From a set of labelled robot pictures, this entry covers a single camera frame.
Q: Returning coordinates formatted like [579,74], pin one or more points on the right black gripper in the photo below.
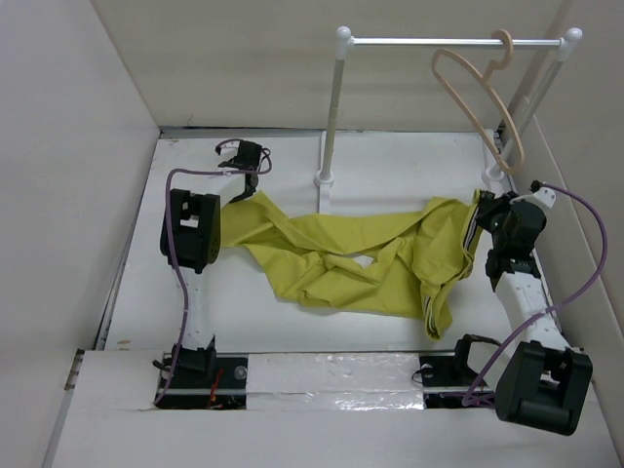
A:
[487,207]

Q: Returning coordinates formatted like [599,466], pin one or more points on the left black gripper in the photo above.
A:
[242,197]

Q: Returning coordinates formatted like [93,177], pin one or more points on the yellow-green trousers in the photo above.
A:
[401,264]

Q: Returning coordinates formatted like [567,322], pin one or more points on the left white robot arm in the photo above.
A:
[191,239]

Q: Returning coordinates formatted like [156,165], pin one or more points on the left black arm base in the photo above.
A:
[202,380]

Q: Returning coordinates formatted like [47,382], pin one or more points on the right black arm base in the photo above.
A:
[445,376]

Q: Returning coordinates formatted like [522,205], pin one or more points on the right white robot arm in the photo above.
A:
[545,382]

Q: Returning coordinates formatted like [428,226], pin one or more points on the white clothes rack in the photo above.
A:
[501,164]

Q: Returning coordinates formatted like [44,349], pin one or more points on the silver tape strip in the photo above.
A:
[333,381]

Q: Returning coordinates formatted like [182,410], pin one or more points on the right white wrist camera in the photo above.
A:
[541,195]

